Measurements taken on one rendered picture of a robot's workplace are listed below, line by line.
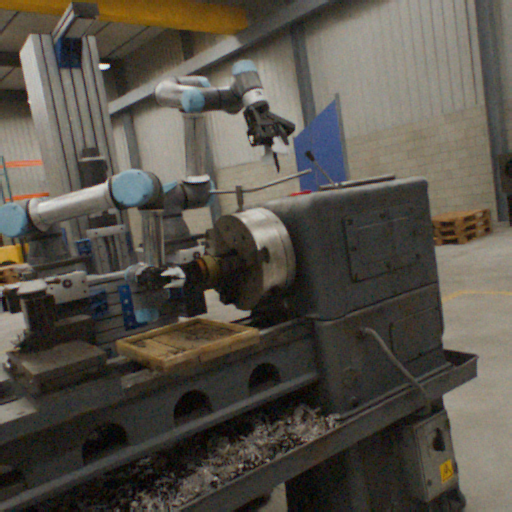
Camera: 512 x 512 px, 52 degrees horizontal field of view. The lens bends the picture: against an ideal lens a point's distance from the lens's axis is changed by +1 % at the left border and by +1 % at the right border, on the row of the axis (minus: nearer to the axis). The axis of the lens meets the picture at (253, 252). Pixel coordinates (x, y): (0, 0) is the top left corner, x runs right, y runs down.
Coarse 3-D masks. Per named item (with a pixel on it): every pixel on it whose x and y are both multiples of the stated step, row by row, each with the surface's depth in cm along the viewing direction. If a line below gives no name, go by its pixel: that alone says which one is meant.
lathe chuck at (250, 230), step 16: (224, 224) 165; (240, 224) 157; (256, 224) 156; (272, 224) 158; (240, 240) 159; (256, 240) 152; (272, 240) 155; (272, 256) 154; (256, 272) 155; (272, 272) 154; (240, 288) 164; (256, 288) 157; (240, 304) 166; (256, 304) 159
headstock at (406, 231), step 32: (352, 192) 164; (384, 192) 172; (416, 192) 182; (288, 224) 163; (320, 224) 156; (352, 224) 164; (384, 224) 172; (416, 224) 182; (320, 256) 156; (352, 256) 165; (384, 256) 172; (416, 256) 181; (320, 288) 158; (352, 288) 166; (384, 288) 174; (416, 288) 184; (320, 320) 160
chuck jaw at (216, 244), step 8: (208, 232) 166; (216, 232) 168; (208, 240) 164; (216, 240) 165; (224, 240) 166; (208, 248) 163; (216, 248) 163; (224, 248) 164; (216, 256) 162; (224, 256) 165
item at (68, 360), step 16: (48, 352) 132; (80, 352) 127; (96, 352) 124; (16, 368) 136; (32, 368) 119; (48, 368) 117; (64, 368) 117; (80, 368) 119; (96, 368) 121; (32, 384) 120; (48, 384) 115; (64, 384) 117
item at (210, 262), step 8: (208, 256) 158; (192, 264) 157; (200, 264) 155; (208, 264) 155; (216, 264) 156; (192, 272) 159; (200, 272) 154; (208, 272) 155; (216, 272) 156; (224, 272) 160; (192, 280) 159; (200, 280) 155; (208, 280) 156; (216, 280) 158
